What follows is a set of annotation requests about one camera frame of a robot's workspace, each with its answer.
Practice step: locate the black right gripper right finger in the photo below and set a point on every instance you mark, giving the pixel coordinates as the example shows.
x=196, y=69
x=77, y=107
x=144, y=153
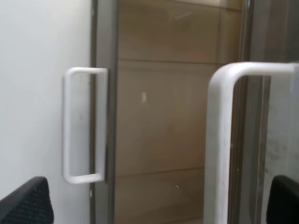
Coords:
x=283, y=204

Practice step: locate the smoky transparent drawer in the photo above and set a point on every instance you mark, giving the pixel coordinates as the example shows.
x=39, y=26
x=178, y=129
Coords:
x=253, y=116
x=151, y=63

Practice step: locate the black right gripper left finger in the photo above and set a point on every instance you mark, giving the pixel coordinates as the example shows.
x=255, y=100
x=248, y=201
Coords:
x=28, y=204

